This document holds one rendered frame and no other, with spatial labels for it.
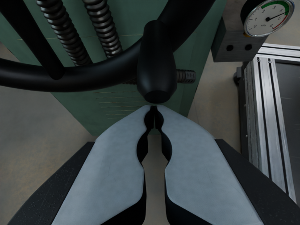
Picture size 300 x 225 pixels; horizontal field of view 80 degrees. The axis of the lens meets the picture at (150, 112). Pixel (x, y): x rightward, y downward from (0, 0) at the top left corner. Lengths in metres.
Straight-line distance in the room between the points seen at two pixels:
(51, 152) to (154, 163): 0.49
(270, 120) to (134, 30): 0.59
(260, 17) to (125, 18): 0.22
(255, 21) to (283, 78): 0.63
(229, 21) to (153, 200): 0.70
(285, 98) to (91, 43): 0.74
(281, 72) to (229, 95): 0.25
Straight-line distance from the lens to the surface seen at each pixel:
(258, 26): 0.34
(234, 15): 0.40
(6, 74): 0.23
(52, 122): 1.07
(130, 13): 0.36
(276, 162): 0.73
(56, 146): 1.00
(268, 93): 0.84
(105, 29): 0.23
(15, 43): 0.49
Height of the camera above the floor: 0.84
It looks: 63 degrees down
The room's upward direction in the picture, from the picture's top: 5 degrees counter-clockwise
